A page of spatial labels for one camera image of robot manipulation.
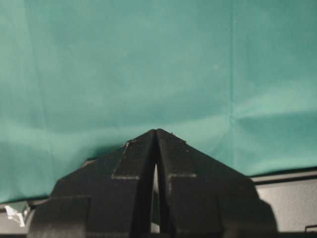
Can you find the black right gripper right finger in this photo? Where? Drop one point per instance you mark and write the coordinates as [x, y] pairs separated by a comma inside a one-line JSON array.
[[200, 197]]

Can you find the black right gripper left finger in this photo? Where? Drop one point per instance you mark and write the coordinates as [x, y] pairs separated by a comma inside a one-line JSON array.
[[110, 197]]

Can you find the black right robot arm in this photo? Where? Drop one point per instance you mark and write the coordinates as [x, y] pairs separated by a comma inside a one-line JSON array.
[[291, 195]]

